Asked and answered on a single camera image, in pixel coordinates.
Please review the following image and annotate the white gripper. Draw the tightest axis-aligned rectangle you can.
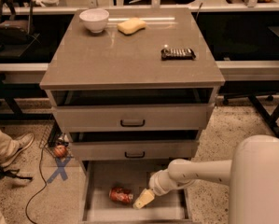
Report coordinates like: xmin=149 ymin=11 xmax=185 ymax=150
xmin=133 ymin=169 xmax=182 ymax=210

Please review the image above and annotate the red coke can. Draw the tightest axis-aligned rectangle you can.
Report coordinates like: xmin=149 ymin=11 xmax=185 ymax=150
xmin=109 ymin=187 xmax=133 ymax=204

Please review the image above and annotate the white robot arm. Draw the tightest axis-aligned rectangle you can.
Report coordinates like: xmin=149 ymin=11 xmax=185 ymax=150
xmin=133 ymin=135 xmax=279 ymax=224

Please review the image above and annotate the middle grey drawer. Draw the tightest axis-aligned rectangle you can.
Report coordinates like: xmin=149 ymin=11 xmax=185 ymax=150
xmin=70 ymin=140 xmax=199 ymax=161

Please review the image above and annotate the bottom grey open drawer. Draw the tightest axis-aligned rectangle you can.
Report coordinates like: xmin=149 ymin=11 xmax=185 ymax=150
xmin=79 ymin=160 xmax=192 ymax=224

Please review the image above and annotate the top grey drawer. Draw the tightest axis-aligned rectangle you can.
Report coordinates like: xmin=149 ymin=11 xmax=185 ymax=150
xmin=52 ymin=105 xmax=214 ymax=133

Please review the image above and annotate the grey drawer cabinet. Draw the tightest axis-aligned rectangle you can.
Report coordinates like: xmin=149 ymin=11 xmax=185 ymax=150
xmin=39 ymin=7 xmax=226 ymax=224

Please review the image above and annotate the blue tape cross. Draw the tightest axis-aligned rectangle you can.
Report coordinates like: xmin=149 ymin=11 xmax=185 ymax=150
xmin=47 ymin=157 xmax=71 ymax=184

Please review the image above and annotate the orange ball on floor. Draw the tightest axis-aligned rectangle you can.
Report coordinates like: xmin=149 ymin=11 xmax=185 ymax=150
xmin=53 ymin=145 xmax=67 ymax=159

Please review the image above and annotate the white sneaker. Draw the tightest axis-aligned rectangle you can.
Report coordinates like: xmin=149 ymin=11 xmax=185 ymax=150
xmin=0 ymin=133 xmax=35 ymax=168

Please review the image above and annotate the black snack bar packet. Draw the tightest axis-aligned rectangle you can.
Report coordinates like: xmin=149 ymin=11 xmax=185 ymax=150
xmin=160 ymin=48 xmax=196 ymax=61

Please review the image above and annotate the black clamp tool on floor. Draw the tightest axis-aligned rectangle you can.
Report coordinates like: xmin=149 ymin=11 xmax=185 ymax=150
xmin=0 ymin=167 xmax=33 ymax=181

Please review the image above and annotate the black stand base right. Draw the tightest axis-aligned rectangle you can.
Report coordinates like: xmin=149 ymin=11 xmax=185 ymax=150
xmin=248 ymin=95 xmax=279 ymax=138

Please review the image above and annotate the yellow sponge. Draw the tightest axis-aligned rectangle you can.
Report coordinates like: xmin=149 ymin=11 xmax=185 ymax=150
xmin=117 ymin=18 xmax=146 ymax=35

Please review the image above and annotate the white ceramic bowl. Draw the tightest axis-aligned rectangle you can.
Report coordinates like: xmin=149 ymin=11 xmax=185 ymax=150
xmin=79 ymin=8 xmax=109 ymax=34

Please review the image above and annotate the black chair at left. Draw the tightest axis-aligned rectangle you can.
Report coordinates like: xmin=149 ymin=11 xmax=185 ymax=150
xmin=0 ymin=0 xmax=38 ymax=58

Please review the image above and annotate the black floor cable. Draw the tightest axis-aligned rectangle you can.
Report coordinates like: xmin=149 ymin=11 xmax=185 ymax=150
xmin=24 ymin=142 xmax=49 ymax=224

